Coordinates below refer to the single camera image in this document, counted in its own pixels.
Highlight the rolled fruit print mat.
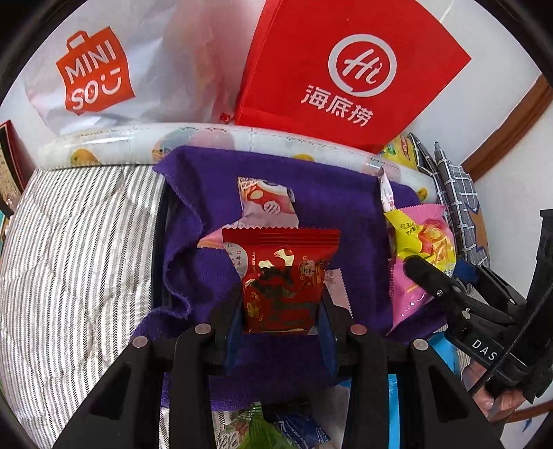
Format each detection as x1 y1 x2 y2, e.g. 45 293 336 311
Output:
38 122 435 203

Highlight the red gold snack packet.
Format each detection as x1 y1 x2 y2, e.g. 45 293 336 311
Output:
222 228 342 335

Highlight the person's right hand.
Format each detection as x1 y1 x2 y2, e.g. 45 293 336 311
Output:
462 365 525 421

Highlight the pink cartoon snack packet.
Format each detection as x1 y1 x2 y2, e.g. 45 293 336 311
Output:
222 176 301 229

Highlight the wooden frame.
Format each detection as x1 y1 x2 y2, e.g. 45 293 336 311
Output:
461 80 553 182

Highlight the white shopping bag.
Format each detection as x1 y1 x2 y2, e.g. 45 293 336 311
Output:
24 0 264 138

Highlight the dark red box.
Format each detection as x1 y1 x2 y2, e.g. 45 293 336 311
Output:
0 121 33 217

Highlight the thin black cable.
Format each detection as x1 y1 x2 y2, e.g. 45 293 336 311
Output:
471 283 553 395

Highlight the yellow chip bag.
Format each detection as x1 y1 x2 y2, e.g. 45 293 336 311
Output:
380 135 422 173

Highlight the dark blue snack packet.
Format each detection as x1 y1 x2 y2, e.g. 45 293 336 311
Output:
276 412 333 449

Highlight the striped mattress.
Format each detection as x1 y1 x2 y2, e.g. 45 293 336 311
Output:
0 164 234 449

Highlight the green snack packet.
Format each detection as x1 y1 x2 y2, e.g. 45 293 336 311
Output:
240 414 294 449

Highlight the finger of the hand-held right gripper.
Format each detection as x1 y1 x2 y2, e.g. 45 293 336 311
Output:
457 262 531 312
404 256 516 327

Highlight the long white pink snack packet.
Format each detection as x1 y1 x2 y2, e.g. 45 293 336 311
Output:
376 168 398 214

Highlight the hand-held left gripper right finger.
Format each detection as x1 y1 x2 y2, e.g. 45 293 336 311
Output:
317 296 504 449

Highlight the red paper bag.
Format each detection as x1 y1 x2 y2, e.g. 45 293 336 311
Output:
233 0 472 154

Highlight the light blue snack packet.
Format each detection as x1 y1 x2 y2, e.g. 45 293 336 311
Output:
386 332 465 449

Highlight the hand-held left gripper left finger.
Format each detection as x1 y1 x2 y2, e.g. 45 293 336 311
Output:
54 294 248 449

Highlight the purple towel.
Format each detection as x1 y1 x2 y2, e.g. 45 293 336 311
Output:
130 146 450 411

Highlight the pink yellow snack packet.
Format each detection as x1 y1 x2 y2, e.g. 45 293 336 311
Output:
384 204 458 337

